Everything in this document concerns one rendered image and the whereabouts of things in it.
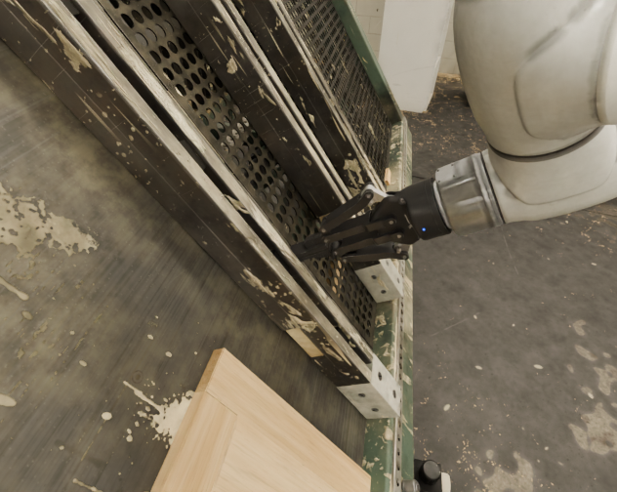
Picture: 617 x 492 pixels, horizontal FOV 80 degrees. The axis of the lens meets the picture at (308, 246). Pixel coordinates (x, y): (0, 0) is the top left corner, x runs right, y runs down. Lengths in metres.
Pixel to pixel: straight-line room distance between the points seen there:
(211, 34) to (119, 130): 0.30
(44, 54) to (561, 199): 0.53
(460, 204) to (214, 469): 0.39
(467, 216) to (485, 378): 1.61
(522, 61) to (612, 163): 0.16
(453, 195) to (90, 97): 0.40
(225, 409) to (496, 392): 1.65
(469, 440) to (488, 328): 0.62
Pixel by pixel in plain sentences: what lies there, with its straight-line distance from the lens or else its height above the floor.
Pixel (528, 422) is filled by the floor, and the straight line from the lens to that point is 2.00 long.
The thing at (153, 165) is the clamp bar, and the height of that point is 1.42.
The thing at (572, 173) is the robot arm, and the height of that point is 1.45.
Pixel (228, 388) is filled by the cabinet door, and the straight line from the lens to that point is 0.48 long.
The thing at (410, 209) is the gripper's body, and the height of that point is 1.36.
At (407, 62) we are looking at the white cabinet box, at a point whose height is 0.48.
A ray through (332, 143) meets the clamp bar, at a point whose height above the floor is 1.20.
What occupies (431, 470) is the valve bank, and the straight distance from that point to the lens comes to 0.91.
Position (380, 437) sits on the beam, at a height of 0.90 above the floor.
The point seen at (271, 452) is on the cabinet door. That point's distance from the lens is 0.54.
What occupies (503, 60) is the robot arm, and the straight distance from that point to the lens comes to 0.33.
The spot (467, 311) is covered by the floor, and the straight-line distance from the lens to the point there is 2.23.
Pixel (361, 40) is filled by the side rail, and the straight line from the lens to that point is 1.75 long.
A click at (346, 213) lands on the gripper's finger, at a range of 0.49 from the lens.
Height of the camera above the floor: 1.63
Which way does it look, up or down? 42 degrees down
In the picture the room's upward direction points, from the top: straight up
